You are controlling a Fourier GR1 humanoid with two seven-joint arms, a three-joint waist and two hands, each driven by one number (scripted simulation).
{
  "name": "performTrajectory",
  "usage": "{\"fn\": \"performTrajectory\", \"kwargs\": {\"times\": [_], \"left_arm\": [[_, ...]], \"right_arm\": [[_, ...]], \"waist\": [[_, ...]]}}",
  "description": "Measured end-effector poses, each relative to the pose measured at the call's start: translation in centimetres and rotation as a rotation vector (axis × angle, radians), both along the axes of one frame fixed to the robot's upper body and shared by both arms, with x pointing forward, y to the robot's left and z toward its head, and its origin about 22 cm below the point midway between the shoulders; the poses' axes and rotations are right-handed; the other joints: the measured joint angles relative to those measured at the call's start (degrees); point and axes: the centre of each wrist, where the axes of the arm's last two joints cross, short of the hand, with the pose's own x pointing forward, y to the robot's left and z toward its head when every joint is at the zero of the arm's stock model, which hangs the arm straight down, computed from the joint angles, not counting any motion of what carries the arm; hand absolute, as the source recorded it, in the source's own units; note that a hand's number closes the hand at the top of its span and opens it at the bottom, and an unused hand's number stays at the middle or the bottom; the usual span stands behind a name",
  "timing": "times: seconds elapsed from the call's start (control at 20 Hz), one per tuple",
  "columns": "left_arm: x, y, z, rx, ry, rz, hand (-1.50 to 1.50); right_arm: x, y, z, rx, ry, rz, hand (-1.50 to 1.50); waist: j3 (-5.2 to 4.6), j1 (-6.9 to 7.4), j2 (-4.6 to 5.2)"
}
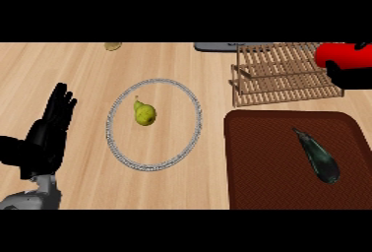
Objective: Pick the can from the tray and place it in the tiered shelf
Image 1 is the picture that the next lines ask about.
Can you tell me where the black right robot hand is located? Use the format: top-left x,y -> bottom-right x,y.
325,41 -> 372,91

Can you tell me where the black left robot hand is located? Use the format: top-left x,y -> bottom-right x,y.
0,82 -> 79,180

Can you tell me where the red can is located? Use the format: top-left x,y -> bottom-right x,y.
315,41 -> 372,70

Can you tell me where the wooden tiered shelf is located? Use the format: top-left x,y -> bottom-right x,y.
229,41 -> 346,108

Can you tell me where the brown woven tray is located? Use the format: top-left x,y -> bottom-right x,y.
224,109 -> 372,211

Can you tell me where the green pear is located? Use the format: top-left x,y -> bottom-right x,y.
134,94 -> 159,127

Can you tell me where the dark green eggplant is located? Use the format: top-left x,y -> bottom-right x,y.
291,127 -> 342,185

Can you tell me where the grey flat appliance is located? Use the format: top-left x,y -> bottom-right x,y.
194,41 -> 277,53

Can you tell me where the olive round object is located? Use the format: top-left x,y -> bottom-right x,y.
104,41 -> 125,52

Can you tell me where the silver ring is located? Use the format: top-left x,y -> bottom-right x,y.
105,78 -> 204,172

